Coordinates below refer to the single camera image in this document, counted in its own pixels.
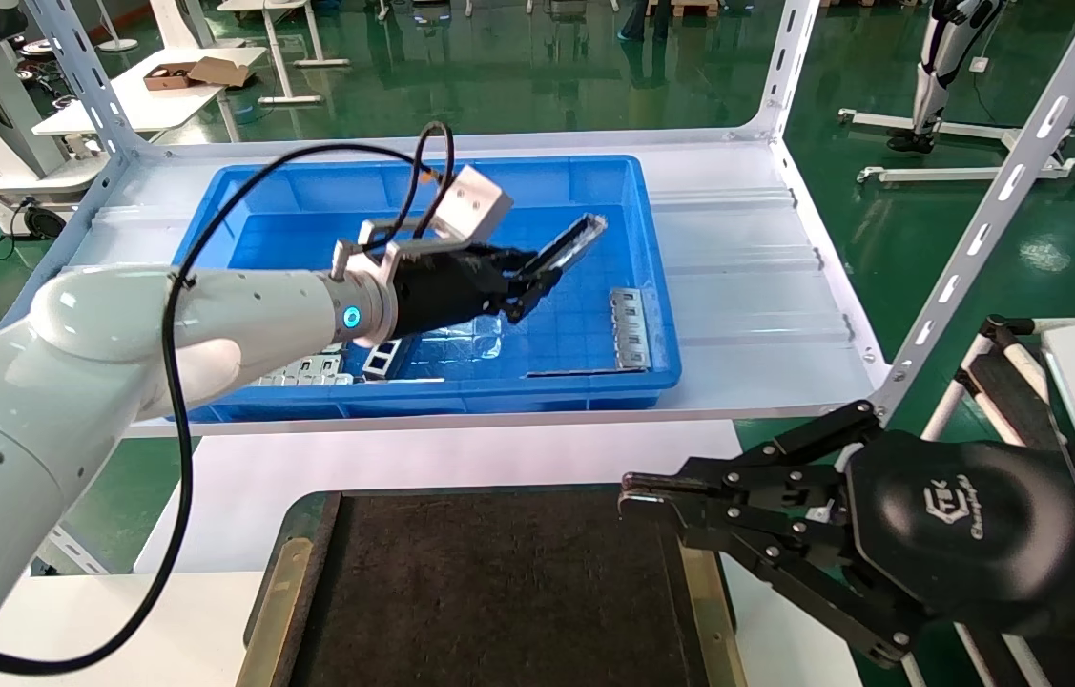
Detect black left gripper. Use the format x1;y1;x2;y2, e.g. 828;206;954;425
389;243;564;338

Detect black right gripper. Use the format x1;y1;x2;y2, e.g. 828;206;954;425
620;399;1075;669

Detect grey perforated metal channel part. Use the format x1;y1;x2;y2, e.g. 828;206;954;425
362;338;404;382

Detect clear plastic film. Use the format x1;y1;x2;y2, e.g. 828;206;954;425
408;313;506;362

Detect blue plastic bin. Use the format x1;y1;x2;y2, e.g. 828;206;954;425
170;156;683;424

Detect flat slotted metal plate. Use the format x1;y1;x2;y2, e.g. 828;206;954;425
610;287;653;371

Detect white slotted-angle shelf rack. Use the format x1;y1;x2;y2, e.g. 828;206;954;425
0;0;1075;573

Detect white tube cart with pads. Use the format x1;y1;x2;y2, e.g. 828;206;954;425
919;315;1072;449

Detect brown cardboard box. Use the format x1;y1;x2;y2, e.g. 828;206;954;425
143;57;252;93

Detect white wheeled floor stand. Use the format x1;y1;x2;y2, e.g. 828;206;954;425
837;108;1075;185

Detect white work table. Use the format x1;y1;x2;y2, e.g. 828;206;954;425
31;46;269;144

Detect white humanoid robot legs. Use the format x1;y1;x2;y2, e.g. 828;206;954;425
888;0;1005;154

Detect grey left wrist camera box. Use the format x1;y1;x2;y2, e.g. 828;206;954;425
440;164;515;245

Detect silver camera mount bracket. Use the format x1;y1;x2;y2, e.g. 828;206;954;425
331;216;464;283

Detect black container with brass handles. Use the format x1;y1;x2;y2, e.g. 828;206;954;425
237;482;748;687

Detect white table leg frame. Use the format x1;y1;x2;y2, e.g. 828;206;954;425
217;0;352;106

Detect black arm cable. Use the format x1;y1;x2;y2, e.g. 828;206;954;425
0;121;455;677

